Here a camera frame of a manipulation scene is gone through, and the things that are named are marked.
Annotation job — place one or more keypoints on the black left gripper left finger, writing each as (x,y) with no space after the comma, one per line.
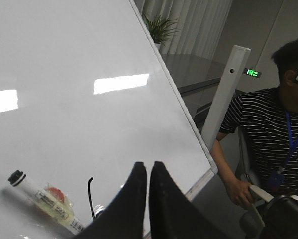
(123,218)

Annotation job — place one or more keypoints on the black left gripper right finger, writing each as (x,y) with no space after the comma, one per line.
(171,214)

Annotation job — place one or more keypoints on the red round magnet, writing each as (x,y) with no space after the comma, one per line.
(57,193)

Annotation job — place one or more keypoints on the white black whiteboard marker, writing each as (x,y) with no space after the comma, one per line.
(62,213)

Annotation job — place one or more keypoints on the white whiteboard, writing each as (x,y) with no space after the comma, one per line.
(84,94)

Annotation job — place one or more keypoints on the grey office chair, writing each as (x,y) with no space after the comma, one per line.
(269,217)

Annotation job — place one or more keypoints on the man in striped shirt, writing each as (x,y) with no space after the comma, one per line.
(270,119)

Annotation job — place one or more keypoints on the green exit sign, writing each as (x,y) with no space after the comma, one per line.
(252,72)

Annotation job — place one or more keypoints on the green potted plant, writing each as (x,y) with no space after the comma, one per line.
(161,29)

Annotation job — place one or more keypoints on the white whiteboard stand post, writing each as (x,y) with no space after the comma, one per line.
(227,85)

